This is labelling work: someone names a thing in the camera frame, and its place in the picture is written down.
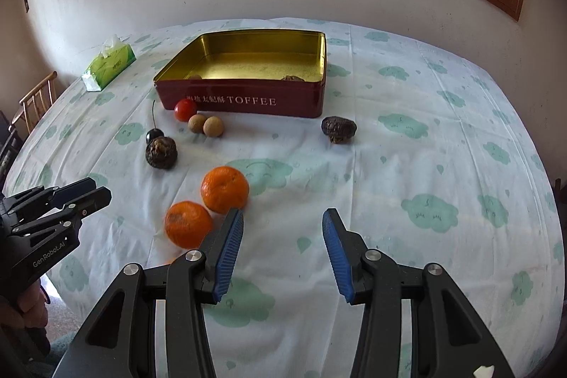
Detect person's left hand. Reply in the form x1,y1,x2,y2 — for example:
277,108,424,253
9,277,50,332

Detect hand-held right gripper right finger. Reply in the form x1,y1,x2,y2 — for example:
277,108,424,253
322,207,517,378

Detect green tissue pack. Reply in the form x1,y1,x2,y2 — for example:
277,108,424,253
81,34,136,92

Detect red and gold tin box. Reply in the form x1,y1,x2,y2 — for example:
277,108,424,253
153,29,327,119

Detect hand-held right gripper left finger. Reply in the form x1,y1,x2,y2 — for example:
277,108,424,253
52,207,245,378

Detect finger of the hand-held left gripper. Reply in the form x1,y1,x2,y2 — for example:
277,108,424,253
9,187,112,238
2,177,97,216

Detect red tomato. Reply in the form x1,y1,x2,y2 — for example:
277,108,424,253
174,98,198,123

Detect wooden chair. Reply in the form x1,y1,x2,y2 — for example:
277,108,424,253
20,71,59,126

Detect wrinkled dark passion fruit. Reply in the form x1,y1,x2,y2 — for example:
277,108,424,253
144,136,179,170
321,116,358,145

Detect dark cherry with stem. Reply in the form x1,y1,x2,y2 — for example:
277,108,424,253
145,99,164,146

